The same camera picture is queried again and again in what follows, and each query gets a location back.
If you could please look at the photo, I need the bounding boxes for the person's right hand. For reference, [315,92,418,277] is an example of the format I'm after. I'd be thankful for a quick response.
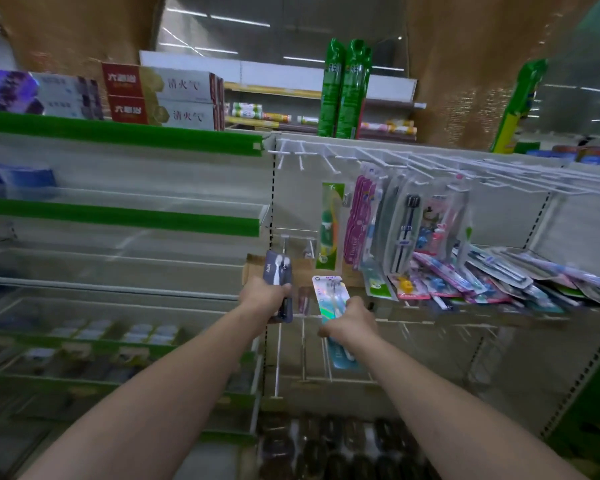
[317,296,381,353]

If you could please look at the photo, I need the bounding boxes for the person's left hand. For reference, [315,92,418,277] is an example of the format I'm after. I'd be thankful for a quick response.
[238,277,293,325]

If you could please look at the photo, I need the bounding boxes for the teal twin toothbrush pack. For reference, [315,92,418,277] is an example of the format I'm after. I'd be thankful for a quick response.
[312,274,361,371]

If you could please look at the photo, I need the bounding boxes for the kids toothbrush pack yellow toy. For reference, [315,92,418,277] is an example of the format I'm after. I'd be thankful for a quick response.
[389,272,431,301]

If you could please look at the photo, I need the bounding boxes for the green label toothbrush pack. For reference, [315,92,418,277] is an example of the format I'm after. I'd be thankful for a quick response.
[315,182,346,271]

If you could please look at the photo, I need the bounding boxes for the pink label toothbrush pack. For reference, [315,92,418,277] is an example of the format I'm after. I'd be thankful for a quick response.
[343,175,361,265]
[352,164,385,271]

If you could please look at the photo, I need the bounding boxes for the oval twin black toothbrush pack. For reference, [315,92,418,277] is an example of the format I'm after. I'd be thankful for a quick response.
[382,182,426,275]

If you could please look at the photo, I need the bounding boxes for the clear green toothbrush pack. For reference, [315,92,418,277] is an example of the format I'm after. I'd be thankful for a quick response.
[457,194,476,268]

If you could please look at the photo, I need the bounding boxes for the clear pink-topped toothbrush pack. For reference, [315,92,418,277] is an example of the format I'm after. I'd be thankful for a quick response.
[442,177,471,255]

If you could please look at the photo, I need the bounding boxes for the pile of toothbrush packs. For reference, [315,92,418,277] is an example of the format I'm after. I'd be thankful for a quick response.
[359,244,600,315]

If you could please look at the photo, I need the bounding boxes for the person's right forearm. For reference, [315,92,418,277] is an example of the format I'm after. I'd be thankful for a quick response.
[359,339,589,480]

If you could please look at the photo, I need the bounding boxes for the person's left forearm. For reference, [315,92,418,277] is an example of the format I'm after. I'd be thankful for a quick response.
[19,309,276,480]

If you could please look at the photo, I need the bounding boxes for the white shelf unit yellow strips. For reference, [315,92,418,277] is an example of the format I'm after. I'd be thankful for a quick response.
[139,49,427,143]

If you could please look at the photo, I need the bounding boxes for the brown cardboard tray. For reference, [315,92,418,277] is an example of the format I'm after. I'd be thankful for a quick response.
[242,253,366,291]

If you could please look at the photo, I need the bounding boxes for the row of colourful wrap rolls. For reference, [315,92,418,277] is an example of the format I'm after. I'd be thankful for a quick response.
[227,102,419,137]

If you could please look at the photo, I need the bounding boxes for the tall green spray can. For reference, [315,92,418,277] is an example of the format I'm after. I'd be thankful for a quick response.
[335,38,373,139]
[317,38,347,138]

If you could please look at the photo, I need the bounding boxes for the green spray can red side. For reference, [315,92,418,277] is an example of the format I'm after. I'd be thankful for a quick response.
[357,47,375,139]

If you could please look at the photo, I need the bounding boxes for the blue product box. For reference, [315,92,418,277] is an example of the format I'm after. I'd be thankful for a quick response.
[0,164,59,201]

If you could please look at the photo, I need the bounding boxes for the green yellow spray can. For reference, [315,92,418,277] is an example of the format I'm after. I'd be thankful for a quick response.
[489,58,549,155]

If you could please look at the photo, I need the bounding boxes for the row of colourful boxes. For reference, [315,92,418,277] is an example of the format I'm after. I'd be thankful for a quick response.
[527,144,600,169]

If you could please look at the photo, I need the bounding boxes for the woven brown column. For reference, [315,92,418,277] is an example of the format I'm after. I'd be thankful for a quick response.
[405,0,600,151]
[0,0,161,81]

